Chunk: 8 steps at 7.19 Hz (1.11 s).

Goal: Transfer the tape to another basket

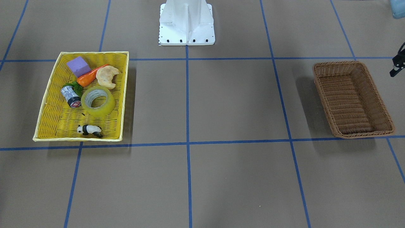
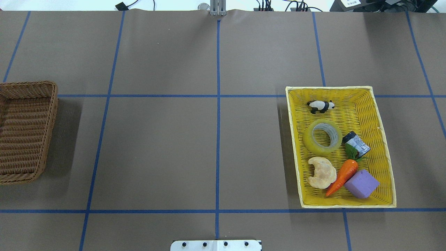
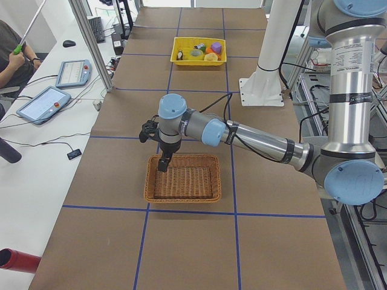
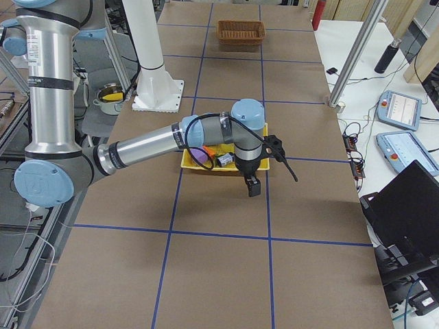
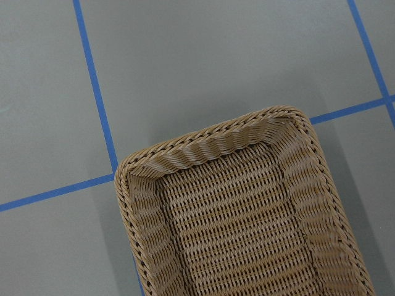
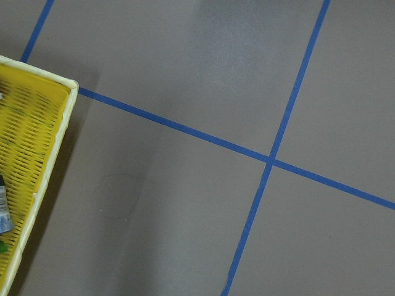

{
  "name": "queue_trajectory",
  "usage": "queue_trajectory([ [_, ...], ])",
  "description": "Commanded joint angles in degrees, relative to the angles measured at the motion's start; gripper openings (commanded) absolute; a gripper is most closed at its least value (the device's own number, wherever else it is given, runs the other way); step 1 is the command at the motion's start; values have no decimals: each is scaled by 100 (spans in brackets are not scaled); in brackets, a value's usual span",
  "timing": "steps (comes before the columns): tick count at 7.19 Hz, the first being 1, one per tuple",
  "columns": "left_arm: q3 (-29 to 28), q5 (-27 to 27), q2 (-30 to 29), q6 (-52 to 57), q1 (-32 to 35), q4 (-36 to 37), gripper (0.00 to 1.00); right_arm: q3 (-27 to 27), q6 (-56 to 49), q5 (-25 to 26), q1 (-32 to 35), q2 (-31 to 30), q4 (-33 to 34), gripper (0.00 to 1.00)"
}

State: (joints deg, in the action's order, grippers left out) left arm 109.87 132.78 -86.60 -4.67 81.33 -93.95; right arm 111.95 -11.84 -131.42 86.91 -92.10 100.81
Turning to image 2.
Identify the black monitor stand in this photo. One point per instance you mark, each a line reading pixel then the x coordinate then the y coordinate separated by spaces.
pixel 383 6

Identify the panda figurine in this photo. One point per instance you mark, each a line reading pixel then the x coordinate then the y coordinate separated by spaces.
pixel 320 106

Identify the orange toy carrot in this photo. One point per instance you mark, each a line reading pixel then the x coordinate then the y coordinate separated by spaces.
pixel 347 170

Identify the brown wicker basket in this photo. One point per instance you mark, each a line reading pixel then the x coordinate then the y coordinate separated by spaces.
pixel 27 118

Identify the small black labelled jar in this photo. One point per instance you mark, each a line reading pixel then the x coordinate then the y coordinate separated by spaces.
pixel 356 143

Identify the black adapter with cable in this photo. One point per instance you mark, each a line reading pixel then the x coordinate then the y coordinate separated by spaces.
pixel 123 6

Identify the yellow tape roll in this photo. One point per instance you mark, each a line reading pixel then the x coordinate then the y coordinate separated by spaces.
pixel 330 128

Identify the metal camera post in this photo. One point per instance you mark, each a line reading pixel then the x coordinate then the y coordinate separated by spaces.
pixel 218 8

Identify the toy bread piece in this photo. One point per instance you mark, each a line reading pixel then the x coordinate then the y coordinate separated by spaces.
pixel 324 173

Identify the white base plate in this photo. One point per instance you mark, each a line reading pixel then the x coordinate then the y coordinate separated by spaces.
pixel 217 245

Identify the purple foam block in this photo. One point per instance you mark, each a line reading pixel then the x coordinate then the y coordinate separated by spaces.
pixel 362 184

